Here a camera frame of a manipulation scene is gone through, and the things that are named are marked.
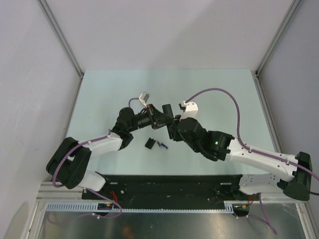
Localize aluminium frame post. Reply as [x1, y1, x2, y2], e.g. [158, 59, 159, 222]
[255, 0, 304, 77]
[36, 0, 84, 79]

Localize black battery cover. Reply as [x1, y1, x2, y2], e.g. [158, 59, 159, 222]
[145, 138, 156, 149]

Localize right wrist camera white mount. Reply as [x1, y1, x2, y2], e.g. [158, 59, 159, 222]
[179, 101, 198, 121]

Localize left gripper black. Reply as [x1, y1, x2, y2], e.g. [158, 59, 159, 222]
[128, 104, 174, 132]

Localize grey slotted cable duct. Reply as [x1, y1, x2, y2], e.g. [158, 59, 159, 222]
[45, 201, 248, 213]

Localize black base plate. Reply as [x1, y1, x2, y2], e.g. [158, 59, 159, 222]
[82, 174, 252, 210]

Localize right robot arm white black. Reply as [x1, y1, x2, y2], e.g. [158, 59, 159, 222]
[167, 118, 312, 201]

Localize aluminium cross rail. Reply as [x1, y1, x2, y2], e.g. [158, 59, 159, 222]
[36, 182, 306, 204]

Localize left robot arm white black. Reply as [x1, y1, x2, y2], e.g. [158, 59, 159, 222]
[46, 104, 174, 199]

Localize left aluminium frame post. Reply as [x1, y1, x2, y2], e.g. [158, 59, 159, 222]
[36, 0, 84, 79]

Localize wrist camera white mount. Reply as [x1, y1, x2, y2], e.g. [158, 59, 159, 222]
[138, 92, 150, 108]
[179, 101, 198, 121]

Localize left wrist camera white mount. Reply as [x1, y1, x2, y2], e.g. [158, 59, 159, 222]
[138, 92, 150, 108]

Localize black remote control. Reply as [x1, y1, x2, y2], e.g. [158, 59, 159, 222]
[161, 104, 176, 140]

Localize right aluminium frame post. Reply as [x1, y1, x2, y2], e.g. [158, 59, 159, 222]
[255, 0, 304, 77]

